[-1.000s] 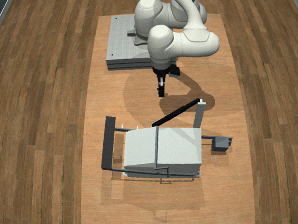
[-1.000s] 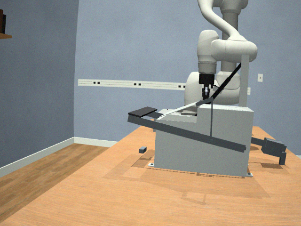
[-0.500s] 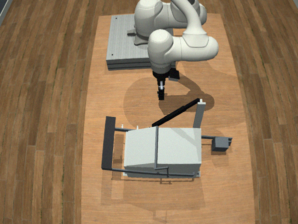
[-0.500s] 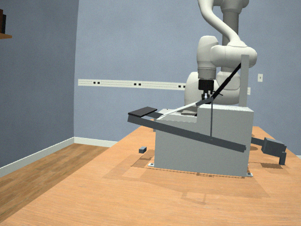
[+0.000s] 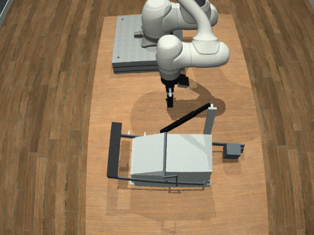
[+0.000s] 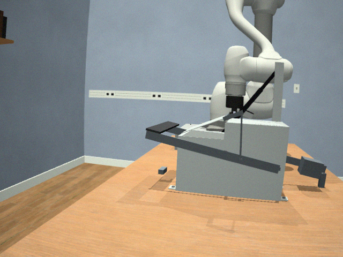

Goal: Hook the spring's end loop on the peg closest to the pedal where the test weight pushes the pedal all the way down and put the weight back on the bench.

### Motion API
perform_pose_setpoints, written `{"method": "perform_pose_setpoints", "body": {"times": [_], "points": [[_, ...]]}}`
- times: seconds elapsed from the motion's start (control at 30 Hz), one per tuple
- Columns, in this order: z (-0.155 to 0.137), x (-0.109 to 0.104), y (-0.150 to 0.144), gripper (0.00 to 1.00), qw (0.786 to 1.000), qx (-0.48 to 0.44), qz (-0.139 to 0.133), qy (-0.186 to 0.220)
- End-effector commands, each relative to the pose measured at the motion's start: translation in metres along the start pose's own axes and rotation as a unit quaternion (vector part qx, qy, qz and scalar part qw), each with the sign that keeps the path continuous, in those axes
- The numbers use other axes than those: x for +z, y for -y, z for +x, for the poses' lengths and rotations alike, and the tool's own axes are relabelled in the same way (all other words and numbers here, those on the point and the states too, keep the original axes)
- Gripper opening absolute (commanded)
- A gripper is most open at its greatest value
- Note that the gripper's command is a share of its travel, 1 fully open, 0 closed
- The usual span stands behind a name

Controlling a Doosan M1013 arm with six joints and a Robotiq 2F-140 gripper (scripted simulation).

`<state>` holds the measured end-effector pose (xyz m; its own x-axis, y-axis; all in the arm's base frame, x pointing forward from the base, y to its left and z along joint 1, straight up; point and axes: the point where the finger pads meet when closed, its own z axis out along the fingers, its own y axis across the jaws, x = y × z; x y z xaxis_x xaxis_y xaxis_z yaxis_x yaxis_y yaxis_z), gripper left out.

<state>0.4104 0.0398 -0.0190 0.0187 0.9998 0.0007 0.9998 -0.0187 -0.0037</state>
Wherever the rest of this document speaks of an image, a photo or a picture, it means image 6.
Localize black long thin rod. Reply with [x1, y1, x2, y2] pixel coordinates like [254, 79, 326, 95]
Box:
[240, 72, 274, 113]

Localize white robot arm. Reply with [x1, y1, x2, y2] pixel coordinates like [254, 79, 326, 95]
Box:
[210, 0, 293, 120]

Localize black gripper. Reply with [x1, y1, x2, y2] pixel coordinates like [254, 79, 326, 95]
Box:
[226, 96, 244, 114]

